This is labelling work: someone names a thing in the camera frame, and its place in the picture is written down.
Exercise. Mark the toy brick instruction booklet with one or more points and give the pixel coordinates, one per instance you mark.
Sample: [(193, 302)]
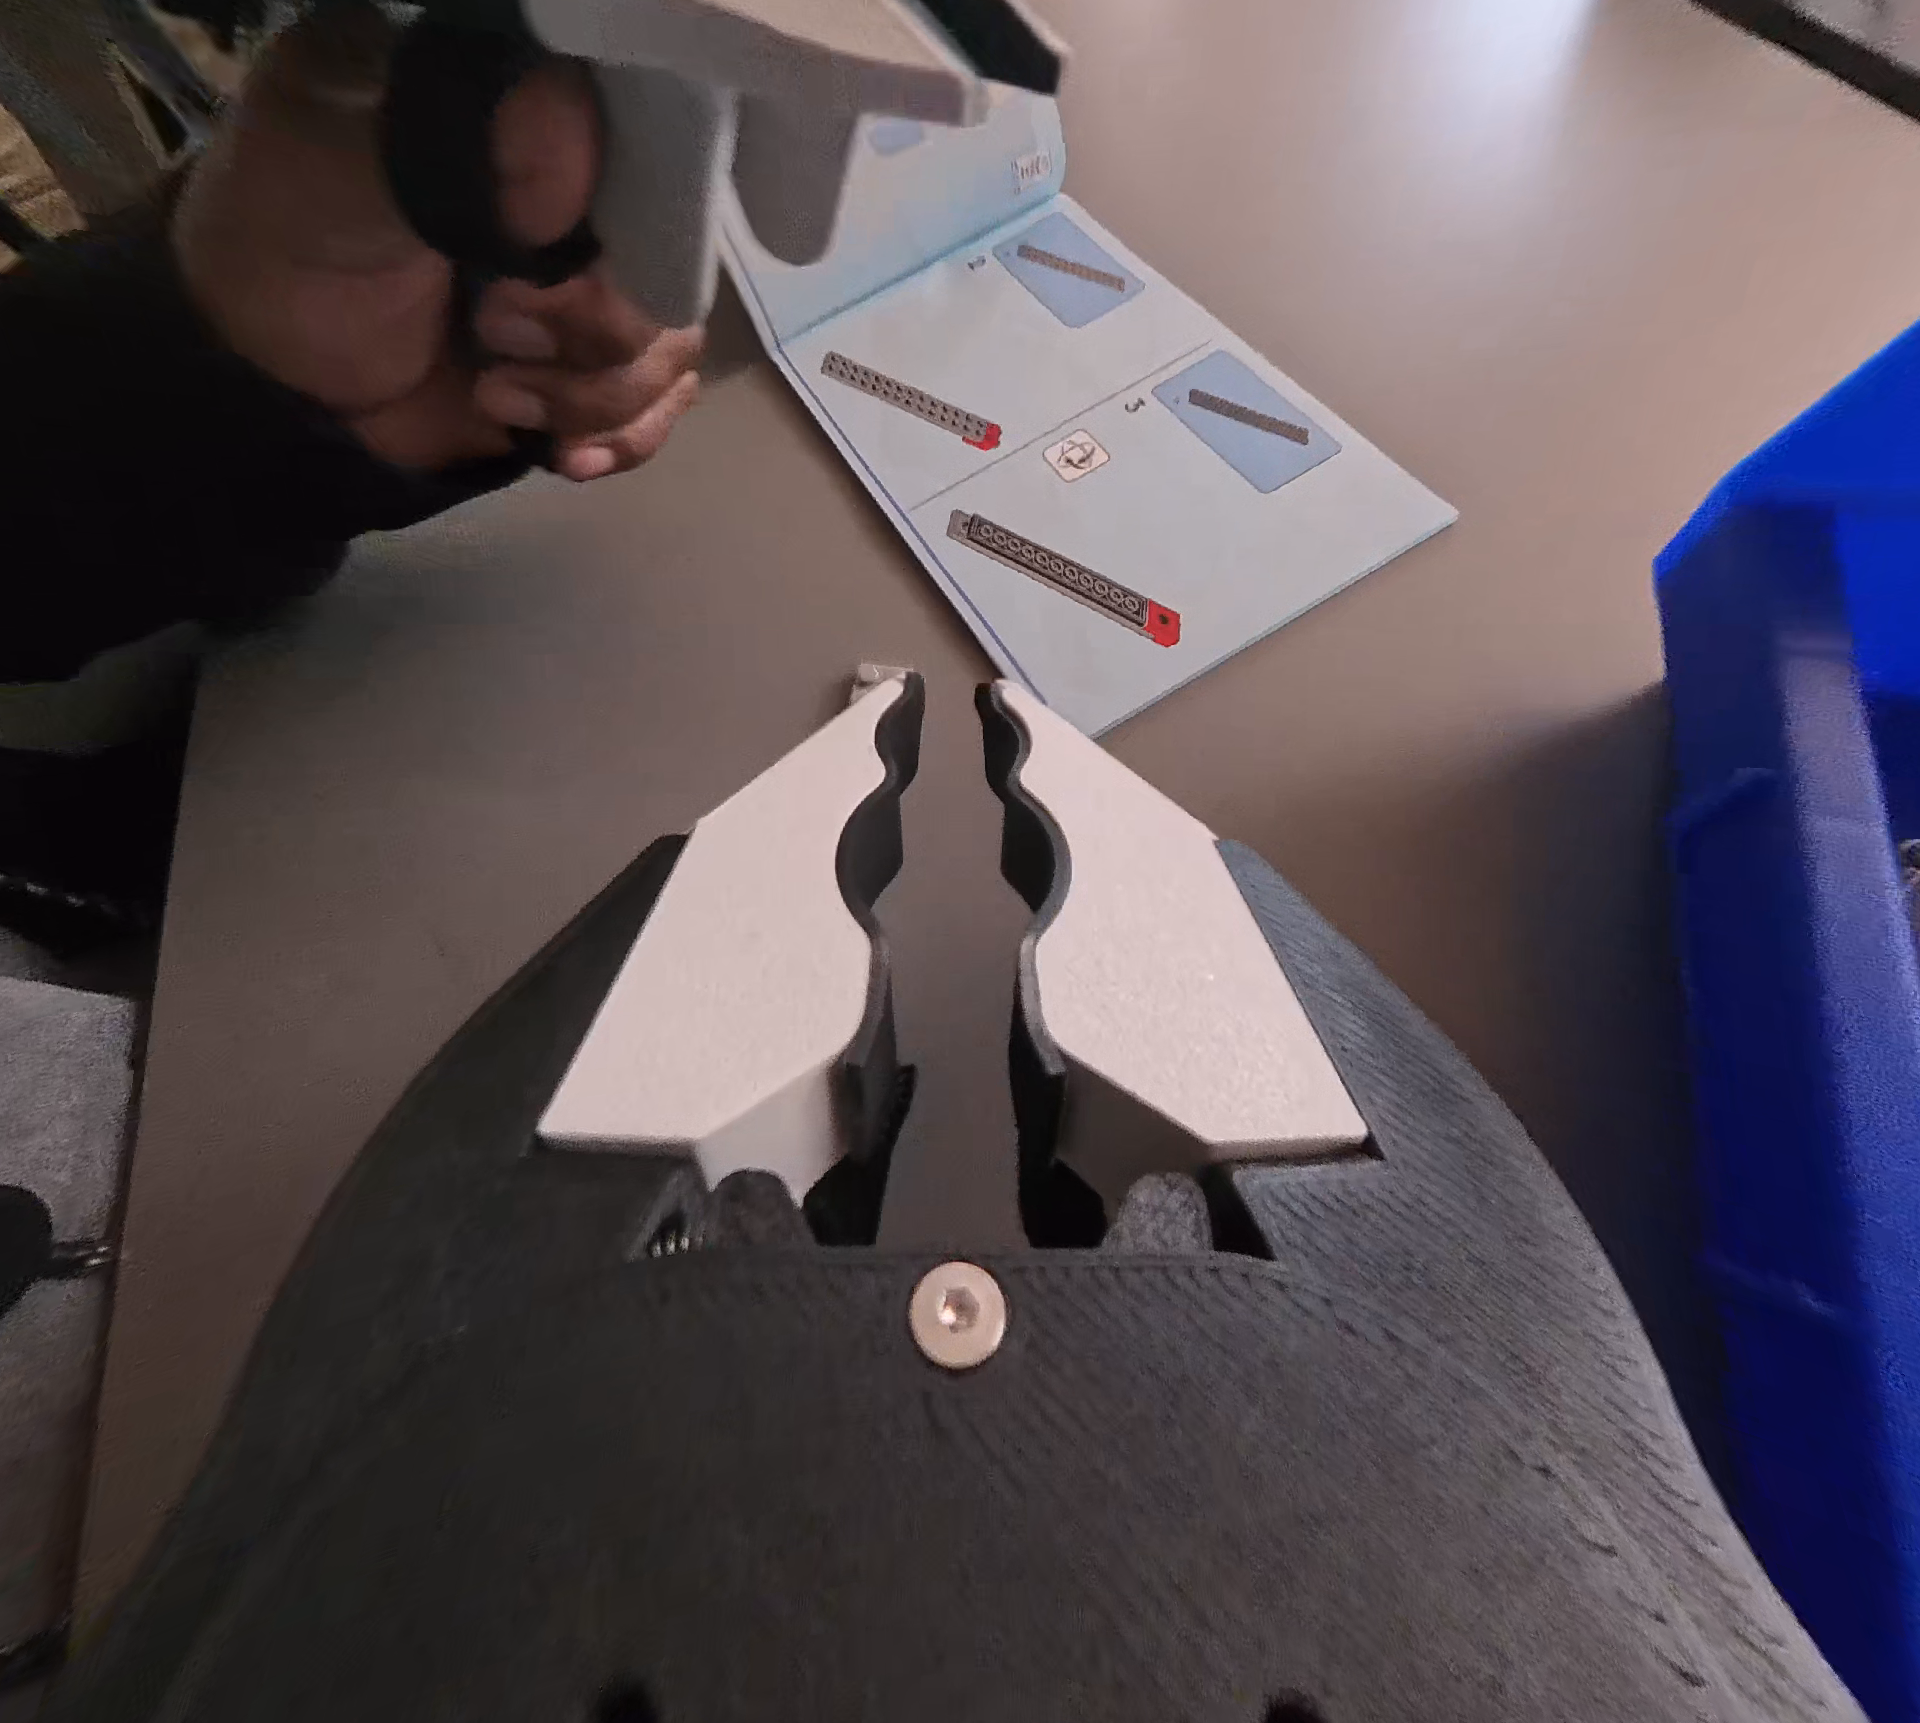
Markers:
[(1350, 525)]

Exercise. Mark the small grey toy brick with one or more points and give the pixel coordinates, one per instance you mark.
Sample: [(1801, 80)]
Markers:
[(879, 676)]

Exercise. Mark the wide blue plastic bin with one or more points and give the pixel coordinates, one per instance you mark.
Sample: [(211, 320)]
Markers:
[(1799, 1003)]

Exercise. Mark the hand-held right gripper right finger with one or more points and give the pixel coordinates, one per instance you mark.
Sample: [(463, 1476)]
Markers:
[(1186, 990)]

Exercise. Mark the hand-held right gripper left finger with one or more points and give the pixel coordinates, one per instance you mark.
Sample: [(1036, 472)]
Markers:
[(720, 990)]

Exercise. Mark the person's left hand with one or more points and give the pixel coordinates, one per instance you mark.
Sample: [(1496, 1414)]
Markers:
[(301, 285)]

